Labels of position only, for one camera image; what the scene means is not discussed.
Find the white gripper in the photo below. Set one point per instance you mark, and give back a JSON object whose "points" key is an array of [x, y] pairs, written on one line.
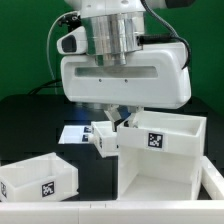
{"points": [[153, 77]]}

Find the small white drawer with knob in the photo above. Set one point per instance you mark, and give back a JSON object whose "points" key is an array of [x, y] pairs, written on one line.
{"points": [[104, 138]]}

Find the white drawer cabinet frame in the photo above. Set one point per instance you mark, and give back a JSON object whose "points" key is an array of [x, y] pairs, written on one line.
{"points": [[160, 159]]}

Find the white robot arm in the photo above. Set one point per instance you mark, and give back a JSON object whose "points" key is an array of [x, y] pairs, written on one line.
{"points": [[121, 53]]}

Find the large white drawer box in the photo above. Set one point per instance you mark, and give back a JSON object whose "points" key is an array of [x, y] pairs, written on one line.
{"points": [[45, 178]]}

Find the white marker sheet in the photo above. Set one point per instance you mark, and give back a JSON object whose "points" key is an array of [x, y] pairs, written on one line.
{"points": [[76, 134]]}

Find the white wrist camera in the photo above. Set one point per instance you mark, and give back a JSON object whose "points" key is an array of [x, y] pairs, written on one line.
{"points": [[74, 42]]}

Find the white front fence rail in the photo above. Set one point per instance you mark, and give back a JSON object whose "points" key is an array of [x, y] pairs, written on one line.
{"points": [[114, 212]]}

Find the white fence rail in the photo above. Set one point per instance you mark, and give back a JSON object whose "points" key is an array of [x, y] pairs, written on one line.
{"points": [[114, 212], [212, 180]]}

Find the white right fence rail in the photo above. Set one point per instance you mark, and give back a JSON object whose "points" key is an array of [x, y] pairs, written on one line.
{"points": [[212, 180]]}

